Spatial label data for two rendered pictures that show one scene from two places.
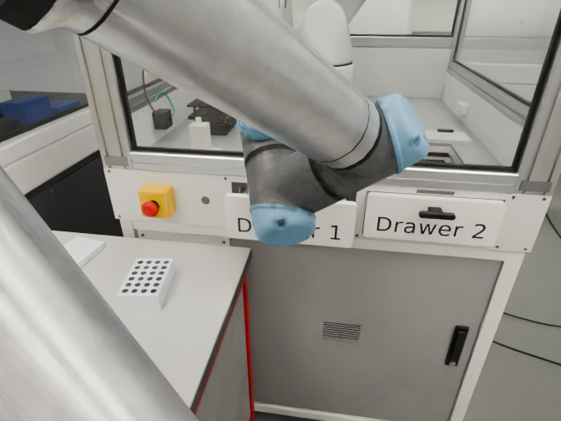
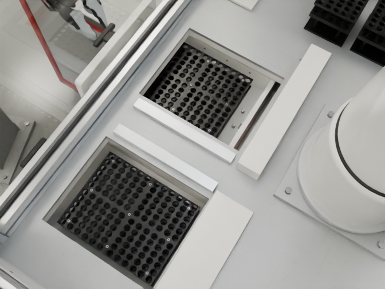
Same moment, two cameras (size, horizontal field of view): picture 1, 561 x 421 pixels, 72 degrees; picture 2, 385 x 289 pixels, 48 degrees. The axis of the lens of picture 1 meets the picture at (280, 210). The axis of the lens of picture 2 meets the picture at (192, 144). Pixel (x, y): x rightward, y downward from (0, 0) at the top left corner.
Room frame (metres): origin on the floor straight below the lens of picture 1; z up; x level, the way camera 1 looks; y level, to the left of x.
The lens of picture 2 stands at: (1.12, -0.51, 1.74)
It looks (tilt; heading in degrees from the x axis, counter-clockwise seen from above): 68 degrees down; 110
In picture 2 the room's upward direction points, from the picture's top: 4 degrees clockwise
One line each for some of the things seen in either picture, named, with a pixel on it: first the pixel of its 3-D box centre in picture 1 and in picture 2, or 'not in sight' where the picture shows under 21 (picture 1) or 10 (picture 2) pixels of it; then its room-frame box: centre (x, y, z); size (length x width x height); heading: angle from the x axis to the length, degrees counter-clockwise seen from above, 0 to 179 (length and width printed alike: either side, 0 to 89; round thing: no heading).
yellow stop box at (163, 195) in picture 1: (156, 201); not in sight; (0.83, 0.30, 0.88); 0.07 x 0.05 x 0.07; 81
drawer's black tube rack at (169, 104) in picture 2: not in sight; (191, 91); (0.94, -0.05, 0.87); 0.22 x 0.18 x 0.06; 171
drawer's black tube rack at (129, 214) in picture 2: not in sight; (130, 218); (0.95, -0.37, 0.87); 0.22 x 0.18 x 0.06; 171
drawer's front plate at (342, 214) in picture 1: (289, 220); not in sight; (0.74, -0.02, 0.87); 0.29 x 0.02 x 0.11; 81
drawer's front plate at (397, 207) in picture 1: (430, 219); not in sight; (0.75, -0.34, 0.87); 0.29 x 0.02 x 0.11; 81
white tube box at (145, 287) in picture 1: (148, 282); not in sight; (0.64, 0.28, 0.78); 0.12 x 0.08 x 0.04; 0
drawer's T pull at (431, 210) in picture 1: (436, 212); not in sight; (0.72, -0.33, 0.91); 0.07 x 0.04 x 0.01; 81
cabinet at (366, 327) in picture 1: (317, 256); not in sight; (1.26, -0.15, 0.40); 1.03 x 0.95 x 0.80; 81
